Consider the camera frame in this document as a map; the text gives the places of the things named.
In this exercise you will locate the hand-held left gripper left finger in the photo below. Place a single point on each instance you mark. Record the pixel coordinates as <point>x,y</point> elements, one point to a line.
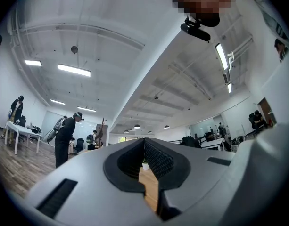
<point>87,173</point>

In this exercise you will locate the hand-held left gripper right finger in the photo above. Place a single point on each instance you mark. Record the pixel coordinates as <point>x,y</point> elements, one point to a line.
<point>193,173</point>

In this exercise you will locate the black office chair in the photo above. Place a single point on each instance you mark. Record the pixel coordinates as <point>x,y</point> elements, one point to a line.
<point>22,121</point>
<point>78,145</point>

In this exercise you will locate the white office table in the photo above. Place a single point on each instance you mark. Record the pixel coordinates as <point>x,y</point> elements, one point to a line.
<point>19,129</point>
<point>212,143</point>

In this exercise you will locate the plant in white pot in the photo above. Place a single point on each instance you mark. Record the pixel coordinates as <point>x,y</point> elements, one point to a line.
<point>145,166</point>

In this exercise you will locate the wooden coat rack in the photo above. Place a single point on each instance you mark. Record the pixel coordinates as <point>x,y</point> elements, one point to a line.
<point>103,126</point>

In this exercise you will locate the rectangular ceiling light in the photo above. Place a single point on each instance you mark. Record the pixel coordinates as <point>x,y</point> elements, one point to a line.
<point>86,109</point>
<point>74,70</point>
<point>57,102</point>
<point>33,62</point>
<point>221,56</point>
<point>229,87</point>

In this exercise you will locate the brown door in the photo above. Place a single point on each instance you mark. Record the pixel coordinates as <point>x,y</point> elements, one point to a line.
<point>266,109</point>

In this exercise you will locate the round ceiling fixture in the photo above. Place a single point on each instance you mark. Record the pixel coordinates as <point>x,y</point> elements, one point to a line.
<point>74,49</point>

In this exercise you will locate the person's head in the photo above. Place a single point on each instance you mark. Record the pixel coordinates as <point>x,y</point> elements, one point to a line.
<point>200,1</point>

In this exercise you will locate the white printed t-shirt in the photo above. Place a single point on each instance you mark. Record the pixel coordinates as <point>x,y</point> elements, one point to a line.
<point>271,18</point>

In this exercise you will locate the black head camera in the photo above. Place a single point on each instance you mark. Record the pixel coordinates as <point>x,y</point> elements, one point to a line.
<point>196,32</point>

